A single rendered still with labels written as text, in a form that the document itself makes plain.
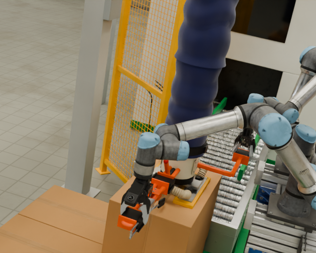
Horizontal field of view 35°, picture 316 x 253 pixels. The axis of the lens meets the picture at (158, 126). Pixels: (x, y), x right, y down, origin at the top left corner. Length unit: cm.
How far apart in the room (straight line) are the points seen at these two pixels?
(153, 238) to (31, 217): 83
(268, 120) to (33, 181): 278
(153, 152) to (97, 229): 110
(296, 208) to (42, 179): 257
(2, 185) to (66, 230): 155
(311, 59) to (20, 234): 178
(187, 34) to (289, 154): 67
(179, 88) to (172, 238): 67
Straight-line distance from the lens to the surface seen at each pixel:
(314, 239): 241
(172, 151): 185
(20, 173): 446
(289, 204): 235
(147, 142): 181
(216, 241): 304
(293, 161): 206
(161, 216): 228
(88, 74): 373
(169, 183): 225
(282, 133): 194
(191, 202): 240
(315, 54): 281
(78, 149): 395
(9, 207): 400
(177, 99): 229
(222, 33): 220
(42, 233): 278
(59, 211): 296
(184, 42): 222
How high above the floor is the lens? 213
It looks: 22 degrees down
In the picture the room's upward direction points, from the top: 10 degrees clockwise
